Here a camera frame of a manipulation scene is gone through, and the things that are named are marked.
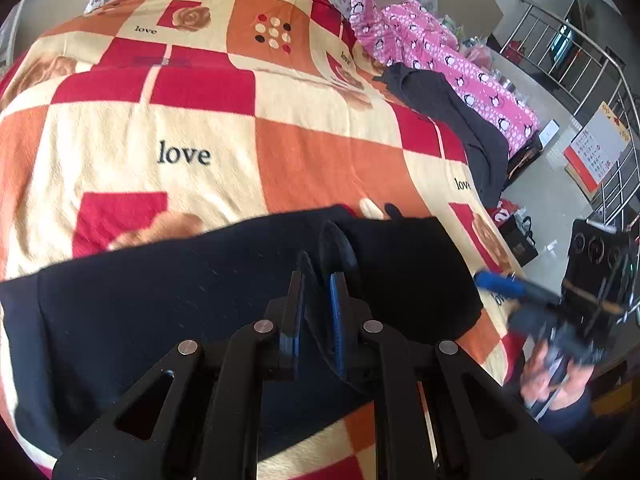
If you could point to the dark wooden bed frame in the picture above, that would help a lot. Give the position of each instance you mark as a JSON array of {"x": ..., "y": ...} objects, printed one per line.
[{"x": 525, "y": 155}]

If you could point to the dark grey garment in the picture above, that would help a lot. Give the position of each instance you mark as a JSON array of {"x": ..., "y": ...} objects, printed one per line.
[{"x": 450, "y": 105}]

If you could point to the person's right hand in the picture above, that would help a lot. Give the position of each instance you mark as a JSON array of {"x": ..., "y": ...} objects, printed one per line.
[{"x": 537, "y": 375}]

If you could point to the black pants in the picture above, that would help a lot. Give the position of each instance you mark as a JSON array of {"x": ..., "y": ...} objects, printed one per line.
[{"x": 150, "y": 310}]

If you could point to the red and white board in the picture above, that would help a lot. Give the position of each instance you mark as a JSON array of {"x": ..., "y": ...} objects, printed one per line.
[{"x": 595, "y": 150}]

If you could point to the checked printed blanket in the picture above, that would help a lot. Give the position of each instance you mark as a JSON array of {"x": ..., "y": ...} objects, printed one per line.
[{"x": 150, "y": 110}]

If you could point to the black speaker box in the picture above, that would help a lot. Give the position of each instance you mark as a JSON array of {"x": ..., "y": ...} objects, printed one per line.
[{"x": 595, "y": 260}]

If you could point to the pink penguin print quilt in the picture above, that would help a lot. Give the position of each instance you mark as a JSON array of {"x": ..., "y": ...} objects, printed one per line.
[{"x": 450, "y": 60}]

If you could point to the white box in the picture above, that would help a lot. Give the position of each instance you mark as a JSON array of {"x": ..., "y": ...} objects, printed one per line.
[{"x": 551, "y": 136}]

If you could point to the red shopping bag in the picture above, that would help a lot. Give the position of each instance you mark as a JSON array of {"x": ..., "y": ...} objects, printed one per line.
[{"x": 500, "y": 214}]

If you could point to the metal bowl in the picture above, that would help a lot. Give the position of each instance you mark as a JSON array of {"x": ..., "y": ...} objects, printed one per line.
[{"x": 506, "y": 84}]

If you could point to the person's right forearm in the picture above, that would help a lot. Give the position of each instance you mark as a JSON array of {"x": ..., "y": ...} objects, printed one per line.
[{"x": 570, "y": 420}]

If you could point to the metal stair railing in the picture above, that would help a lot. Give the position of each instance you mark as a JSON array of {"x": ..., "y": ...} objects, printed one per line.
[{"x": 600, "y": 55}]

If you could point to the black shopping bag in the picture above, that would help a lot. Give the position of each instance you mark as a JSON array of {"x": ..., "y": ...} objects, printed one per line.
[{"x": 520, "y": 245}]

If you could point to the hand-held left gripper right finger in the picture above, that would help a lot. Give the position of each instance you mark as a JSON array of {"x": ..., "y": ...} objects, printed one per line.
[{"x": 339, "y": 325}]

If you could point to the red box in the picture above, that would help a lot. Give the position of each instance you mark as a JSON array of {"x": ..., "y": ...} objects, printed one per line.
[{"x": 513, "y": 51}]

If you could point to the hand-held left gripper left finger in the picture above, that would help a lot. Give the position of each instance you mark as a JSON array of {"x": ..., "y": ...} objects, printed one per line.
[{"x": 292, "y": 320}]

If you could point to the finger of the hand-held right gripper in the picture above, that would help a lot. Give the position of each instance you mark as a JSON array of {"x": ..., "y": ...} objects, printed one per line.
[
  {"x": 510, "y": 285},
  {"x": 530, "y": 319}
]

